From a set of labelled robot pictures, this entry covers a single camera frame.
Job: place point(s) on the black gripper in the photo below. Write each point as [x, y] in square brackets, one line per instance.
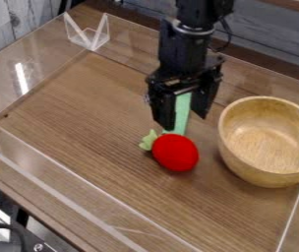
[186, 70]

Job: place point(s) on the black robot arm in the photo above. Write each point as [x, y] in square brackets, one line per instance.
[203, 13]

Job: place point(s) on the green rectangular block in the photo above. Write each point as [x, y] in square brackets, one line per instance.
[182, 115]

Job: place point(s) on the red plush strawberry toy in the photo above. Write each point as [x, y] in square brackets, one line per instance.
[172, 150]

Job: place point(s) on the wooden bowl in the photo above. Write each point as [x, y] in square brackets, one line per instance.
[258, 140]

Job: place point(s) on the clear acrylic corner bracket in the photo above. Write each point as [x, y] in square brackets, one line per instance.
[88, 38]

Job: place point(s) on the clear acrylic tray wall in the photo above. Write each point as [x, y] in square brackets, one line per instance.
[80, 210]

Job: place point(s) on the black metal table frame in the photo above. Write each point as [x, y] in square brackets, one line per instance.
[40, 239]

